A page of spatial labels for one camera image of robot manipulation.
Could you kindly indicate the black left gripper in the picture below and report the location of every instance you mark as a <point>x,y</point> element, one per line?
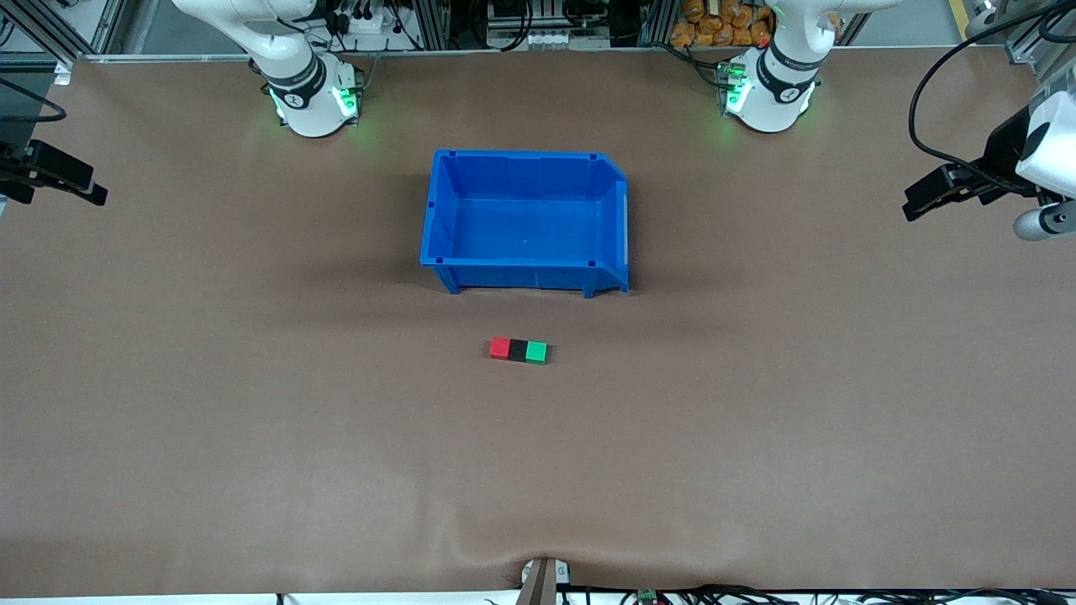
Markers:
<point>1003,154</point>

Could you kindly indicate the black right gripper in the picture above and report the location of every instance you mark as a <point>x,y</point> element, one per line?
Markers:
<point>18,165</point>

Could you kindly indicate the green cube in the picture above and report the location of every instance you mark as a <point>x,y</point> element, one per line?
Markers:
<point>536,352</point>

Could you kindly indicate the red cube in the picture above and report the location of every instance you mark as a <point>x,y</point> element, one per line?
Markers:
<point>499,348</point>

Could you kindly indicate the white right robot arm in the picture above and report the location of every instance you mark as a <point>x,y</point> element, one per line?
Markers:
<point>307,105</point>

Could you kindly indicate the black cube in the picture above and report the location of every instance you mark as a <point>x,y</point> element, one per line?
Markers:
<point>518,350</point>

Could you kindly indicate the orange mesh bags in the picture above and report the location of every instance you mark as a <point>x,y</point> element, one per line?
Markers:
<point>723,23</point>

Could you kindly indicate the white power strip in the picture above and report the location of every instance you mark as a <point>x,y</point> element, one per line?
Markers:
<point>363,34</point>

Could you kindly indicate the blue plastic storage bin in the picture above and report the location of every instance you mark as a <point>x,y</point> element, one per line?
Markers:
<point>521,227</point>

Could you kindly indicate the small green circuit board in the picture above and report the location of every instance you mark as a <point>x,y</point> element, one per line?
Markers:
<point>646,597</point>

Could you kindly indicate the brown table clamp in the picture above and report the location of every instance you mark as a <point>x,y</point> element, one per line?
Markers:
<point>542,581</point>

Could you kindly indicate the aluminium frame profile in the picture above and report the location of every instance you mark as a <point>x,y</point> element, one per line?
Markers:
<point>1038,42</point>
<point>59,29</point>

